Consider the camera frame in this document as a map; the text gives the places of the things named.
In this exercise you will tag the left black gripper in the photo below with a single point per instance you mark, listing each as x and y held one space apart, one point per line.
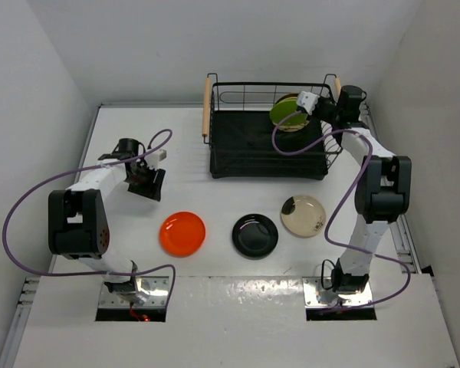
150 189

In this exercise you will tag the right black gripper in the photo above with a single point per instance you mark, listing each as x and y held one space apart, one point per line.
314 111

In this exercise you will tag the beige floral plate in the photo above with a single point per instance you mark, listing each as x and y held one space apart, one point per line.
293 128

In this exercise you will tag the brown yellow patterned plate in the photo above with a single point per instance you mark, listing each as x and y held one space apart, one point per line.
287 96

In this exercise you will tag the lime green plate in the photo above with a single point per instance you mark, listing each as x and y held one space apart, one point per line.
284 109

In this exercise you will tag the orange plate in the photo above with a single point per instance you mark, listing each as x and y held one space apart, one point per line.
182 234

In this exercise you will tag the cream plate with black patch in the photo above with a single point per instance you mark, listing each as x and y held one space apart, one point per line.
303 216

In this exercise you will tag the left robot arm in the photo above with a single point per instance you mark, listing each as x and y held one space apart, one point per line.
77 222

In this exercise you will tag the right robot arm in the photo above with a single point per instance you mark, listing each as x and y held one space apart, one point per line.
381 188

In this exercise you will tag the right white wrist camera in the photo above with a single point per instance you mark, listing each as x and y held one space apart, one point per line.
306 102

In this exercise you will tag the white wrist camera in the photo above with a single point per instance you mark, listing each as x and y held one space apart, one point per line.
155 158
306 102

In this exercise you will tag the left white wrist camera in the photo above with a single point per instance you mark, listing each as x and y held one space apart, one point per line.
155 158

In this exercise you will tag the black wire dish rack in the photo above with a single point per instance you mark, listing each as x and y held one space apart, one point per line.
243 142

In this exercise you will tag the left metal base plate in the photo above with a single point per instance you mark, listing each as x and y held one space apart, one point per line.
153 293

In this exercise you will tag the metal base plate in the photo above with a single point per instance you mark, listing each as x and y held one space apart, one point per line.
153 293
318 294

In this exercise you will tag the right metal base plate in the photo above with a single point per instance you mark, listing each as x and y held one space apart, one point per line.
318 294

